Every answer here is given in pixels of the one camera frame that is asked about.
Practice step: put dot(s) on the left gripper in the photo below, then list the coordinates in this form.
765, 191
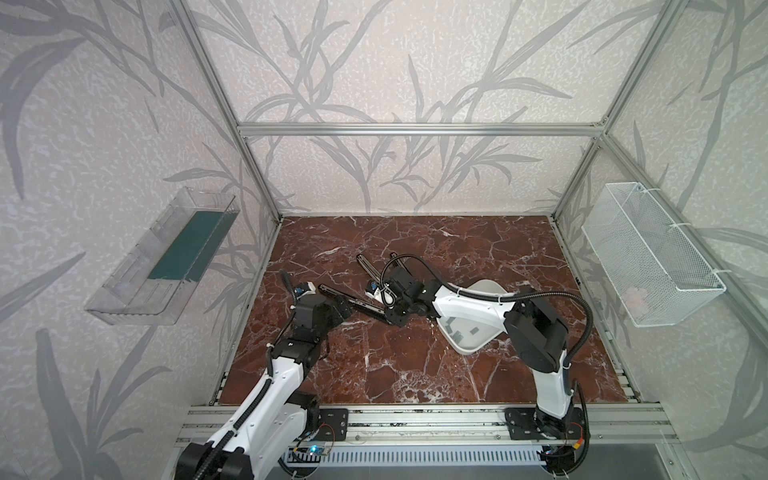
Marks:
327, 302

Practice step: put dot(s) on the black stapler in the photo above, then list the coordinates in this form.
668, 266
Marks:
357, 303

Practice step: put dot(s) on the beige stapler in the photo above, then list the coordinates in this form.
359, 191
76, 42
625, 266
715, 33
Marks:
367, 266

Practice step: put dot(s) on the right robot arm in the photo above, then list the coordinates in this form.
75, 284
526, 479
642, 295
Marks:
539, 336

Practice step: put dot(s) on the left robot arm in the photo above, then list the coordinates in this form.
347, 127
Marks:
275, 413

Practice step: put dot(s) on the white oval tray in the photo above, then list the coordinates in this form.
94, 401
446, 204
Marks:
459, 314

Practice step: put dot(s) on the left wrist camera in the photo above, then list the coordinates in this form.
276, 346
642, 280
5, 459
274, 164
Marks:
303, 288

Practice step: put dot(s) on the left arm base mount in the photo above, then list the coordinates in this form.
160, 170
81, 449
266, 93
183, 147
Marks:
326, 425

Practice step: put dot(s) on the clear plastic wall bin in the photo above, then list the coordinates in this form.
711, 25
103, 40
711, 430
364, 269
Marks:
155, 281

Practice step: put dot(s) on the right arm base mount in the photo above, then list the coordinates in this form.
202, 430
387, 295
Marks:
530, 423

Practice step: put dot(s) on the aluminium front rail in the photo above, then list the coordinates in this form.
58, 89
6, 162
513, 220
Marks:
628, 423

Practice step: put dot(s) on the white wire basket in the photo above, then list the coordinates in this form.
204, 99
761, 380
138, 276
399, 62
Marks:
658, 274

